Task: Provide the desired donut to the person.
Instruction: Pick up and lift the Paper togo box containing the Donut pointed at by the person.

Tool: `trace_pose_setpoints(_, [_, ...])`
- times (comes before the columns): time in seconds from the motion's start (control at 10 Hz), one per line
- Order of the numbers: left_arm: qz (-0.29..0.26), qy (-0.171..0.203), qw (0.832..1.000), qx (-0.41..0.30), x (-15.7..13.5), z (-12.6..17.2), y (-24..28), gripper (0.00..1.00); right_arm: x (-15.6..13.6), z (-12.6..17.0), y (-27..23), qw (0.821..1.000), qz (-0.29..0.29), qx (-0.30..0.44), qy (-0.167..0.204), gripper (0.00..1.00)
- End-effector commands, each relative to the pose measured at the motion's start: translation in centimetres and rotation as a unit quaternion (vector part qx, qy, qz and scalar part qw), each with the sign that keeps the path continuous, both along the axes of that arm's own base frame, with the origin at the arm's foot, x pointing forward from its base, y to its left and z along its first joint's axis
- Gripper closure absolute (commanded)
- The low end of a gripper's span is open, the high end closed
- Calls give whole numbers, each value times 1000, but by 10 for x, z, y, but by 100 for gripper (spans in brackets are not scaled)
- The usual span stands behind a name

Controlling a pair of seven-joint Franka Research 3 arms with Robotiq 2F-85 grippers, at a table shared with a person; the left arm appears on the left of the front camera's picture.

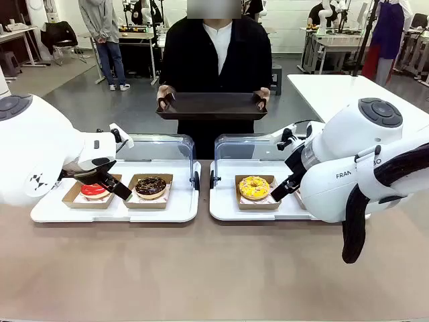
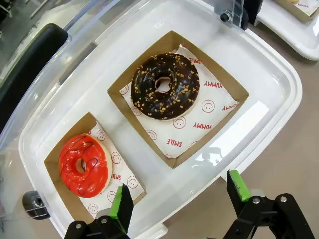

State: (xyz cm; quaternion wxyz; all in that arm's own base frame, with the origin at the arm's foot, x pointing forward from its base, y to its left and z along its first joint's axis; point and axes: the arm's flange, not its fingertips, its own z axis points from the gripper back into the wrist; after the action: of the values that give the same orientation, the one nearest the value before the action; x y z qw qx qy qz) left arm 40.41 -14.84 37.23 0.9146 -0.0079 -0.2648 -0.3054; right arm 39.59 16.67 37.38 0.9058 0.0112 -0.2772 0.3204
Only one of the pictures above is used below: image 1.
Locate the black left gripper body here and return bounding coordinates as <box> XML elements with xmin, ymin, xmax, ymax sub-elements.
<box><xmin>60</xmin><ymin>156</ymin><xmax>117</xmax><ymax>184</ymax></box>

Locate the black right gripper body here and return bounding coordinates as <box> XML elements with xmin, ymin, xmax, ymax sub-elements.
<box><xmin>284</xmin><ymin>144</ymin><xmax>314</xmax><ymax>180</ymax></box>

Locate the brown cardboard donut box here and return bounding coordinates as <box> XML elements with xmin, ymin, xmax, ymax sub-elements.
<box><xmin>123</xmin><ymin>173</ymin><xmax>174</xmax><ymax>211</ymax></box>
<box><xmin>234</xmin><ymin>174</ymin><xmax>283</xmax><ymax>211</ymax></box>
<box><xmin>62</xmin><ymin>173</ymin><xmax>123</xmax><ymax>210</ymax></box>
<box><xmin>293</xmin><ymin>187</ymin><xmax>308</xmax><ymax>211</ymax></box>

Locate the chocolate donut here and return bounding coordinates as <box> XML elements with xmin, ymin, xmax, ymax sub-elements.
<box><xmin>134</xmin><ymin>176</ymin><xmax>168</xmax><ymax>201</ymax></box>

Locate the dark brown serving tray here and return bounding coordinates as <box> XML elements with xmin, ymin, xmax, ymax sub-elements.
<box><xmin>155</xmin><ymin>91</ymin><xmax>269</xmax><ymax>121</ymax></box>

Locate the person's left forearm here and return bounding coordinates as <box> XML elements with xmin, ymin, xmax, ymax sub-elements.
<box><xmin>256</xmin><ymin>50</ymin><xmax>273</xmax><ymax>91</ymax></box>

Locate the person's right forearm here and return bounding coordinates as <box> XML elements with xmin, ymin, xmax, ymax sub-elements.
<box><xmin>158</xmin><ymin>50</ymin><xmax>184</xmax><ymax>89</ymax></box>

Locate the red glazed donut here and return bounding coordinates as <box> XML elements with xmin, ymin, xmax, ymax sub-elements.
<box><xmin>80</xmin><ymin>182</ymin><xmax>112</xmax><ymax>201</ymax></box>

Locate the yellow sprinkled donut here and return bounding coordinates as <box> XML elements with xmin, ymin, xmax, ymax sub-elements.
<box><xmin>238</xmin><ymin>175</ymin><xmax>271</xmax><ymax>202</ymax></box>

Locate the person in black cardigan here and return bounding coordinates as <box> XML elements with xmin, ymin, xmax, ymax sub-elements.
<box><xmin>158</xmin><ymin>0</ymin><xmax>273</xmax><ymax>160</ymax></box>

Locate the seated person in black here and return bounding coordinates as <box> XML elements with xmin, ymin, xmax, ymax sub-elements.
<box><xmin>307</xmin><ymin>2</ymin><xmax>333</xmax><ymax>28</ymax></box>

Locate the person's left hand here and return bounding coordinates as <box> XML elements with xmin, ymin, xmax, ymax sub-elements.
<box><xmin>253</xmin><ymin>86</ymin><xmax>272</xmax><ymax>111</ymax></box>

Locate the person's right hand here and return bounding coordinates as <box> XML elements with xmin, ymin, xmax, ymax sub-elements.
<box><xmin>156</xmin><ymin>84</ymin><xmax>178</xmax><ymax>111</ymax></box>

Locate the white printed paper liner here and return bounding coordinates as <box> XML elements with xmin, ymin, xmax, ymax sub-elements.
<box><xmin>128</xmin><ymin>179</ymin><xmax>172</xmax><ymax>204</ymax></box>
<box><xmin>238</xmin><ymin>182</ymin><xmax>282</xmax><ymax>205</ymax></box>
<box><xmin>73</xmin><ymin>191</ymin><xmax>115</xmax><ymax>205</ymax></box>

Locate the white display tray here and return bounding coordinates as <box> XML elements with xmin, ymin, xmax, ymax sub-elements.
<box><xmin>208</xmin><ymin>158</ymin><xmax>322</xmax><ymax>222</ymax></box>
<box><xmin>29</xmin><ymin>159</ymin><xmax>203</xmax><ymax>224</ymax></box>

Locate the clear plastic lid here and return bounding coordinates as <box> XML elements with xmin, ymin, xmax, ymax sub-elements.
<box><xmin>115</xmin><ymin>133</ymin><xmax>196</xmax><ymax>189</ymax></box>
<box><xmin>214</xmin><ymin>133</ymin><xmax>296</xmax><ymax>184</ymax></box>

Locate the large white table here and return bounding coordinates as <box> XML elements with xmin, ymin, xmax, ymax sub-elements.
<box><xmin>286</xmin><ymin>73</ymin><xmax>429</xmax><ymax>125</ymax></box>

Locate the black step stool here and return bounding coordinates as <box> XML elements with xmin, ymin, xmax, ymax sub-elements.
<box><xmin>269</xmin><ymin>61</ymin><xmax>283</xmax><ymax>97</ymax></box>

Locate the background white workbench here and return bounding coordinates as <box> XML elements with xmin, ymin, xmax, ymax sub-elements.
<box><xmin>296</xmin><ymin>25</ymin><xmax>373</xmax><ymax>75</ymax></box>

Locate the grey plastic stool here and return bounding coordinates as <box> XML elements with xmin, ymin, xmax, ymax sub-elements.
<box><xmin>0</xmin><ymin>51</ymin><xmax>23</xmax><ymax>77</ymax></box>

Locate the black jacket on chair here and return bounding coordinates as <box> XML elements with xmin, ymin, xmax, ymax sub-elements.
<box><xmin>40</xmin><ymin>20</ymin><xmax>79</xmax><ymax>56</ymax></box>

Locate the bystander in grey hoodie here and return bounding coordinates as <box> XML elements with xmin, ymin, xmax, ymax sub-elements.
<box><xmin>78</xmin><ymin>0</ymin><xmax>131</xmax><ymax>93</ymax></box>

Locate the background workbench with equipment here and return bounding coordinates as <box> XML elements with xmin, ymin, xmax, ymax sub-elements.
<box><xmin>82</xmin><ymin>0</ymin><xmax>168</xmax><ymax>87</ymax></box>

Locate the white background desk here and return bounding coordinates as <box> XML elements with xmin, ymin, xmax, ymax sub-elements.
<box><xmin>0</xmin><ymin>25</ymin><xmax>47</xmax><ymax>68</ymax></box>

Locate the bystander in purple apron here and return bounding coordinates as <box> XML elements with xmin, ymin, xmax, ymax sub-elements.
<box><xmin>361</xmin><ymin>0</ymin><xmax>415</xmax><ymax>89</ymax></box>

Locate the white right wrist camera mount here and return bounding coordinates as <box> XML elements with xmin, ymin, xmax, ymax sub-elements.
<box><xmin>267</xmin><ymin>123</ymin><xmax>310</xmax><ymax>151</ymax></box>

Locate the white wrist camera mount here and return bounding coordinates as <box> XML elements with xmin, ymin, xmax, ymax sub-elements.
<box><xmin>267</xmin><ymin>123</ymin><xmax>310</xmax><ymax>151</ymax></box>
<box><xmin>109</xmin><ymin>123</ymin><xmax>135</xmax><ymax>150</ymax></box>

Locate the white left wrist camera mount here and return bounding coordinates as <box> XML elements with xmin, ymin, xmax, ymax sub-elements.
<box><xmin>109</xmin><ymin>123</ymin><xmax>135</xmax><ymax>150</ymax></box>

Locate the black cable sleeve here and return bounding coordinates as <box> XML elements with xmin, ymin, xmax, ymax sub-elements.
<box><xmin>341</xmin><ymin>143</ymin><xmax>429</xmax><ymax>265</ymax></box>

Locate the metal frame chair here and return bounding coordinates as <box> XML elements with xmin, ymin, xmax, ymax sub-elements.
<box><xmin>50</xmin><ymin>40</ymin><xmax>88</xmax><ymax>67</ymax></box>

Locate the black camera pole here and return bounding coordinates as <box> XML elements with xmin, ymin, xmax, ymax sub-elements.
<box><xmin>351</xmin><ymin>0</ymin><xmax>381</xmax><ymax>78</ymax></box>

